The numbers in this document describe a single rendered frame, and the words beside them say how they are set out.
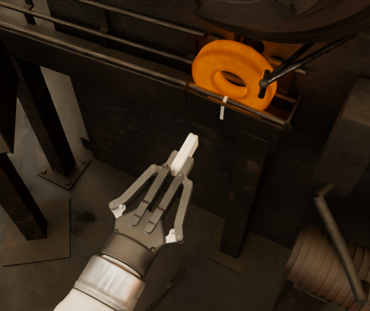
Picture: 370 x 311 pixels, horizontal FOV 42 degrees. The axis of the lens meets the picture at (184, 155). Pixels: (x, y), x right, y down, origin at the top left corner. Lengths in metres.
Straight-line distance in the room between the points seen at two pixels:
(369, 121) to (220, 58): 0.26
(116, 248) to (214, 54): 0.37
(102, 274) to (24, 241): 0.92
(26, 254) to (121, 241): 0.89
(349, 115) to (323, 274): 0.33
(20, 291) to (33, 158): 0.46
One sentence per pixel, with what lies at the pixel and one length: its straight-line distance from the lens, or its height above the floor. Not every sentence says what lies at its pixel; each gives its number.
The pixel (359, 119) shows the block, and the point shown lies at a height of 0.80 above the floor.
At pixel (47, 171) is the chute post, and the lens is 1.68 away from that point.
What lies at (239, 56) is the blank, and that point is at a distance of 0.82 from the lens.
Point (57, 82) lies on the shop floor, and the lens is 1.91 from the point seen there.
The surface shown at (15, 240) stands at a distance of 1.59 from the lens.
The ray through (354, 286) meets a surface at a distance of 0.94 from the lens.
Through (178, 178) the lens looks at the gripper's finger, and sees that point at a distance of 0.75.
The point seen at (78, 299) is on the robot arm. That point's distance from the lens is 0.68.
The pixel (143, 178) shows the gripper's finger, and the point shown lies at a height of 0.75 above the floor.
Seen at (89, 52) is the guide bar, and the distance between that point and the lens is 1.01.
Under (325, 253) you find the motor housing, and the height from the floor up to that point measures 0.53.
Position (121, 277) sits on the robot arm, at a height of 0.77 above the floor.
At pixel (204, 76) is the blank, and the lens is 0.90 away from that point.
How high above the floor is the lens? 1.41
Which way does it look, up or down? 58 degrees down
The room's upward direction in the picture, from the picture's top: straight up
